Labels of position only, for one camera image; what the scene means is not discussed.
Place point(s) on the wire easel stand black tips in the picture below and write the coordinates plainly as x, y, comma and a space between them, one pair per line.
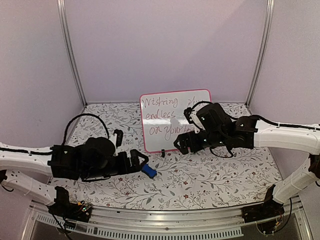
163, 153

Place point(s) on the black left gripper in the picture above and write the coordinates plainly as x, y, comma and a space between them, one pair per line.
125, 166

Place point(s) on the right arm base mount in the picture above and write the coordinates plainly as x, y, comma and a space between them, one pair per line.
269, 208

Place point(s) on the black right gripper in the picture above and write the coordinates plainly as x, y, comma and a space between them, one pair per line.
182, 139

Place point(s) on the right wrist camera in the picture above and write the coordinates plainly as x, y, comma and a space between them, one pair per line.
191, 117

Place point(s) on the pink framed whiteboard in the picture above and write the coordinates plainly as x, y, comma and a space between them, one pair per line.
163, 118

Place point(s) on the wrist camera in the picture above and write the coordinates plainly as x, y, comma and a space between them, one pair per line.
191, 117
117, 138

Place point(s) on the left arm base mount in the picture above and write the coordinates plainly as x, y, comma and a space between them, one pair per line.
63, 207

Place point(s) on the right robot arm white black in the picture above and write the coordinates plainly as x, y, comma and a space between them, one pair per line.
213, 128

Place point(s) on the blue whiteboard eraser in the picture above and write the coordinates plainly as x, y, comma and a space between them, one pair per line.
150, 172

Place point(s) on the right aluminium frame post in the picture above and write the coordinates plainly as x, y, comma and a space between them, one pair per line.
270, 4

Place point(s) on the left aluminium frame post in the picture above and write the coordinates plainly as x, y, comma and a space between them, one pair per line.
61, 7

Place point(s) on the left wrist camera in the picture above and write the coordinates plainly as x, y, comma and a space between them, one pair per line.
117, 138

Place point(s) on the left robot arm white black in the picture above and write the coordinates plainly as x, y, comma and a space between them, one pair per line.
96, 160

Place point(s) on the front aluminium rail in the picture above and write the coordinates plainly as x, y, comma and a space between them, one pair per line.
225, 223

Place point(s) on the aluminium frame post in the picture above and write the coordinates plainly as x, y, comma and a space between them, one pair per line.
61, 7
270, 4

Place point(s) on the floral patterned table mat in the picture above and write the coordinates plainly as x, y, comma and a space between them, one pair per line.
204, 180

